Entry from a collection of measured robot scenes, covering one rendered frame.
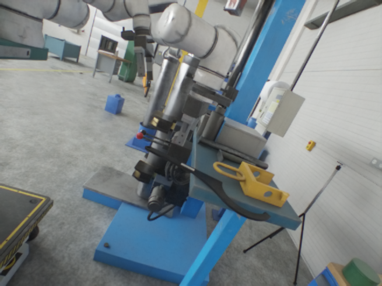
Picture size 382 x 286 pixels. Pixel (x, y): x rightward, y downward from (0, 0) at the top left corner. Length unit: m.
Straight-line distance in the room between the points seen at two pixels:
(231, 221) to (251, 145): 0.54
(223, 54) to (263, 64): 0.99
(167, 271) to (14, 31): 1.52
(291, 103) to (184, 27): 1.46
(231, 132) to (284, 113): 0.84
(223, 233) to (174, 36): 0.65
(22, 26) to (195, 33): 0.74
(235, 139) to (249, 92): 0.51
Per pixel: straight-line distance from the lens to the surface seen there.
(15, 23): 1.03
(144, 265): 1.50
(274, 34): 1.55
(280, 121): 1.80
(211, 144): 0.90
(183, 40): 0.48
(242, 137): 1.09
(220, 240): 0.77
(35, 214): 1.42
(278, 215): 0.70
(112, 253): 1.49
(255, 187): 0.66
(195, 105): 0.51
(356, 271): 0.92
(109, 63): 7.38
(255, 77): 1.48
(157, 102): 2.83
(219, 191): 0.58
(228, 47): 0.54
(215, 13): 12.72
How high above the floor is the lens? 1.35
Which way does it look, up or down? 19 degrees down
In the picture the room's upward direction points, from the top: 24 degrees clockwise
